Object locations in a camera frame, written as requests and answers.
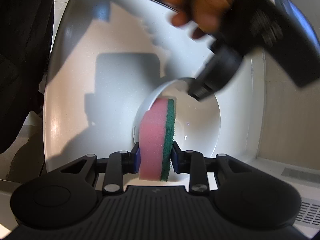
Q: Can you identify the grey wall vent grille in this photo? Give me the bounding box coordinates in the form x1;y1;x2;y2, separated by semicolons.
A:
281;167;320;184

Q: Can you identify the pink green scrub sponge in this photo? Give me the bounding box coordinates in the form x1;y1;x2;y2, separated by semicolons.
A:
139;98;175;181

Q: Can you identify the white ceramic bowl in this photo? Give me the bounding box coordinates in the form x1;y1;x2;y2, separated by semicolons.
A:
133;78;220;157

